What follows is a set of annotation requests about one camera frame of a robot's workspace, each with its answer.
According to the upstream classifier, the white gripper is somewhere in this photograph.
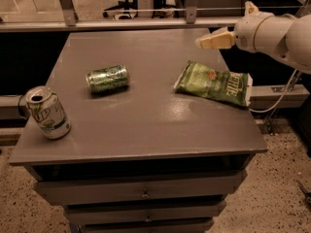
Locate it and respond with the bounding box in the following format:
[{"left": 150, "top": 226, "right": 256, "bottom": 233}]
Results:
[{"left": 195, "top": 1, "right": 274, "bottom": 53}]

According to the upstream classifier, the dark green soda can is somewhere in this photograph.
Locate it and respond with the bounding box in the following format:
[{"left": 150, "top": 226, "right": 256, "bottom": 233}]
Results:
[{"left": 86, "top": 65, "right": 129, "bottom": 93}]

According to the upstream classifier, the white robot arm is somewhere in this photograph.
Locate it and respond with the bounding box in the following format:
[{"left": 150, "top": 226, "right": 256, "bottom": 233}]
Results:
[{"left": 195, "top": 1, "right": 311, "bottom": 74}]

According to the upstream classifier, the white 7UP soda can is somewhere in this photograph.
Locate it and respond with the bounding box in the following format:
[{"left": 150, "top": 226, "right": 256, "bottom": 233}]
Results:
[{"left": 25, "top": 85, "right": 71, "bottom": 139}]

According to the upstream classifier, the green chip bag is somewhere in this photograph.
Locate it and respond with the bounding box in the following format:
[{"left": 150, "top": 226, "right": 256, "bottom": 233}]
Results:
[{"left": 174, "top": 61, "right": 253, "bottom": 107}]

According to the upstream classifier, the grey drawer cabinet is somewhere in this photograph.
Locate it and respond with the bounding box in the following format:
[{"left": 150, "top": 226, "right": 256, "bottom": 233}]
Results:
[{"left": 8, "top": 27, "right": 269, "bottom": 233}]

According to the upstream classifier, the metal railing beam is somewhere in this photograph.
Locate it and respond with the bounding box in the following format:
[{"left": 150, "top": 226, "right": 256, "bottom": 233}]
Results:
[{"left": 0, "top": 17, "right": 241, "bottom": 33}]

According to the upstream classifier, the middle grey drawer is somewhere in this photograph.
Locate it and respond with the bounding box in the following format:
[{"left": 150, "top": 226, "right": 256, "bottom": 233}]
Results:
[{"left": 64, "top": 198, "right": 226, "bottom": 225}]

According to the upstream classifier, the grey drawer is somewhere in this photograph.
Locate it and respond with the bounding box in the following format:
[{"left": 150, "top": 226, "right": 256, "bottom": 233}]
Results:
[
  {"left": 81, "top": 218, "right": 214, "bottom": 233},
  {"left": 35, "top": 170, "right": 247, "bottom": 206},
  {"left": 64, "top": 198, "right": 226, "bottom": 225}
]

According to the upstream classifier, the top grey drawer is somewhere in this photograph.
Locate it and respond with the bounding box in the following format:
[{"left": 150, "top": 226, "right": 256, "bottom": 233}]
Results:
[{"left": 35, "top": 170, "right": 247, "bottom": 206}]

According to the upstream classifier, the bottom grey drawer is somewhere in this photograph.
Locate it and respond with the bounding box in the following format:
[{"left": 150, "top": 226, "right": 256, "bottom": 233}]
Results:
[{"left": 81, "top": 218, "right": 214, "bottom": 233}]

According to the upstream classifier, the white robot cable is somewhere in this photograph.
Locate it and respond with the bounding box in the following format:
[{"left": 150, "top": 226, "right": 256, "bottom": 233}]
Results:
[{"left": 248, "top": 69, "right": 302, "bottom": 115}]

